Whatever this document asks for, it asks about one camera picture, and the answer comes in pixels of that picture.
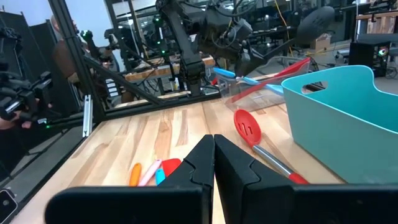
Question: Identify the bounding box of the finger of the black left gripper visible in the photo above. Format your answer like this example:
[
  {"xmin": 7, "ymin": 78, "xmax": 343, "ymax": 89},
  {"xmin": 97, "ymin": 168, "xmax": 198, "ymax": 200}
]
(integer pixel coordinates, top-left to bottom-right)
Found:
[
  {"xmin": 236, "ymin": 58, "xmax": 259, "ymax": 77},
  {"xmin": 239, "ymin": 43, "xmax": 259, "ymax": 63}
]

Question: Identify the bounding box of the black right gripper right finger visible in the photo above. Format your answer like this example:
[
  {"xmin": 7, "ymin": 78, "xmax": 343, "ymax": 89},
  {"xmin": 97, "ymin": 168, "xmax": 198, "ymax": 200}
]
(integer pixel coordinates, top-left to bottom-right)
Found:
[{"xmin": 214, "ymin": 134, "xmax": 398, "ymax": 224}]

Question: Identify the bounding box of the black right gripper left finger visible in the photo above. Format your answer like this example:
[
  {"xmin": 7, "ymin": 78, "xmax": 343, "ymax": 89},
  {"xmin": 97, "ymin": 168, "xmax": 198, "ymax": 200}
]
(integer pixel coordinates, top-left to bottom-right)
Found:
[{"xmin": 44, "ymin": 133, "xmax": 216, "ymax": 224}]

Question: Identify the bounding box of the light blue silicone spatula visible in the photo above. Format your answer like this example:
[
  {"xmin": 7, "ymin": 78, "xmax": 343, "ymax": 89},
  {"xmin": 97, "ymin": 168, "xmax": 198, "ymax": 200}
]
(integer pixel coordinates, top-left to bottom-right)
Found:
[{"xmin": 213, "ymin": 66, "xmax": 284, "ymax": 96}]

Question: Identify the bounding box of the red slotted silicone turner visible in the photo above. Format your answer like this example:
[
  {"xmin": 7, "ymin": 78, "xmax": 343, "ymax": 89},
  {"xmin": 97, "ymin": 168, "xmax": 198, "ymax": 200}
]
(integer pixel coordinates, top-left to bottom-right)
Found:
[{"xmin": 229, "ymin": 57, "xmax": 312, "ymax": 104}]

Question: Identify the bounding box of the teal silicone spatula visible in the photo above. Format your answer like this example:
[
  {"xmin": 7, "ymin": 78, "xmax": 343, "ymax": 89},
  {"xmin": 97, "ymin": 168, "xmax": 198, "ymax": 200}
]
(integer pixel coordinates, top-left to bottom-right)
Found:
[{"xmin": 154, "ymin": 167, "xmax": 167, "ymax": 186}]

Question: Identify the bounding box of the red slotted spoon metal handle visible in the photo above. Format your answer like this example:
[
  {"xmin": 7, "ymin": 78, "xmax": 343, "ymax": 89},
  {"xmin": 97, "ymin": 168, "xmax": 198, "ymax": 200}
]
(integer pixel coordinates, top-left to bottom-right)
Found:
[{"xmin": 233, "ymin": 108, "xmax": 311, "ymax": 185}]

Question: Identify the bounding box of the clear plastic container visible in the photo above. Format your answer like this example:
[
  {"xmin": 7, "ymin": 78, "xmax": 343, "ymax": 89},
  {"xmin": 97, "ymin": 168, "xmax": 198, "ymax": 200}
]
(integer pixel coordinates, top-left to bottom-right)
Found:
[{"xmin": 213, "ymin": 55, "xmax": 313, "ymax": 113}]

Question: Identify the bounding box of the cardboard box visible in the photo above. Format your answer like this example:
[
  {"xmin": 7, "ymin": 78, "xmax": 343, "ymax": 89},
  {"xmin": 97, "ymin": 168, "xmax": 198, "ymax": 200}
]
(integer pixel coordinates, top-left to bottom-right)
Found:
[{"xmin": 310, "ymin": 33, "xmax": 332, "ymax": 52}]

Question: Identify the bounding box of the wooden table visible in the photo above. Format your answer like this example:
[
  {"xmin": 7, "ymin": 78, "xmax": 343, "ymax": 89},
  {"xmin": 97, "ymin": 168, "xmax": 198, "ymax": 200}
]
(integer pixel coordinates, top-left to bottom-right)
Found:
[{"xmin": 124, "ymin": 55, "xmax": 217, "ymax": 83}]

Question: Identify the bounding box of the teal plastic bin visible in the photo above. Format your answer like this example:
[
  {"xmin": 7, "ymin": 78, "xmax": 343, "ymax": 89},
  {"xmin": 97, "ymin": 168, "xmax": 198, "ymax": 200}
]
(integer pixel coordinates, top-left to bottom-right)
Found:
[{"xmin": 280, "ymin": 64, "xmax": 398, "ymax": 185}]

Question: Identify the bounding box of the black computer tower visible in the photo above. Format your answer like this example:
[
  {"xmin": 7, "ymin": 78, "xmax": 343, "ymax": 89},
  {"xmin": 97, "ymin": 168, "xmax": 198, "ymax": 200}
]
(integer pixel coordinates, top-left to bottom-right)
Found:
[{"xmin": 348, "ymin": 42, "xmax": 391, "ymax": 77}]

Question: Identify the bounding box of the black control box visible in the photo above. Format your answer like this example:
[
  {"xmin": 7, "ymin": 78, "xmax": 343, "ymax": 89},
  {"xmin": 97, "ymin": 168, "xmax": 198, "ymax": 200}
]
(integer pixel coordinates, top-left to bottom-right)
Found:
[{"xmin": 104, "ymin": 77, "xmax": 122, "ymax": 100}]

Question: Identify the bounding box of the wooden desk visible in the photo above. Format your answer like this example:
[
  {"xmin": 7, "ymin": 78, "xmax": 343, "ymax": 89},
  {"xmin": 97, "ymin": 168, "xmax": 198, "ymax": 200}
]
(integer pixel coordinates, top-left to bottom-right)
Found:
[{"xmin": 356, "ymin": 11, "xmax": 398, "ymax": 35}]

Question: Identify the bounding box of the person's hand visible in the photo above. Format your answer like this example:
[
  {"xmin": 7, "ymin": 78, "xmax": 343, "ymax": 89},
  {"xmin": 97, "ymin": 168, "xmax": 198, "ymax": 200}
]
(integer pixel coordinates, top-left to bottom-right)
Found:
[{"xmin": 0, "ymin": 98, "xmax": 53, "ymax": 131}]

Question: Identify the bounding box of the person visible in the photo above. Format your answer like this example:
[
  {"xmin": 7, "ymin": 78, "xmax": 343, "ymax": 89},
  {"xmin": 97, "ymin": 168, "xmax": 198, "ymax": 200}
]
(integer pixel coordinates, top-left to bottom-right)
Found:
[{"xmin": 51, "ymin": 15, "xmax": 81, "ymax": 85}]

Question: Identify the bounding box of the orange utensil handle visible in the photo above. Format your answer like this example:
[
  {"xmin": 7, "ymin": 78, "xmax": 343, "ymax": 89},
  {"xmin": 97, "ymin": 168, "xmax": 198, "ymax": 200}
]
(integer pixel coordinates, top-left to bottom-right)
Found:
[{"xmin": 128, "ymin": 162, "xmax": 142, "ymax": 187}]

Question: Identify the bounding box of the pink utensil handle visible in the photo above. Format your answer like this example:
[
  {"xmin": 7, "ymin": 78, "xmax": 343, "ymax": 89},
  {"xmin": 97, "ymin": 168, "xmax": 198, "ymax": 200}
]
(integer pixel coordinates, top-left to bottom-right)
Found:
[{"xmin": 137, "ymin": 159, "xmax": 163, "ymax": 187}]

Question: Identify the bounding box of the silver aluminium bracket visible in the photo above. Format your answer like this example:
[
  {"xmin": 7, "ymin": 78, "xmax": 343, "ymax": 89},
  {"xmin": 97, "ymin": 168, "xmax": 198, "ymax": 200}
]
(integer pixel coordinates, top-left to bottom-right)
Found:
[{"xmin": 82, "ymin": 95, "xmax": 93, "ymax": 138}]

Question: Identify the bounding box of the small black table camera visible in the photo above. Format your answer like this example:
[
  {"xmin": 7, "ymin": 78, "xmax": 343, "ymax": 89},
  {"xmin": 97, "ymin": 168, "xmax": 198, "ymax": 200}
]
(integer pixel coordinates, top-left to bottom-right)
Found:
[{"xmin": 0, "ymin": 188, "xmax": 19, "ymax": 224}]

